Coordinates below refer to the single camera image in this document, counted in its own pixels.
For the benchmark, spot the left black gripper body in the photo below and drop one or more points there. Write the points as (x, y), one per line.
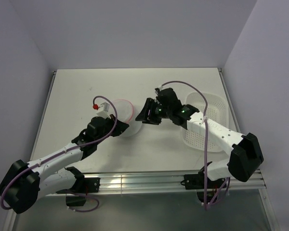
(109, 128)

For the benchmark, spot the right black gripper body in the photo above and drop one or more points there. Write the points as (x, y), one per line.
(165, 111)

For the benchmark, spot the pink mesh laundry bag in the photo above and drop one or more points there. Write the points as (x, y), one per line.
(127, 113)

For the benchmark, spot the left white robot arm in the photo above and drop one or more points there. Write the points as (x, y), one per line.
(25, 183)

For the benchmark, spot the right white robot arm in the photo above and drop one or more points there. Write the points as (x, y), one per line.
(244, 152)

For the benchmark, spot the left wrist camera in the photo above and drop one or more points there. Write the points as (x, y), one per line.
(102, 110)

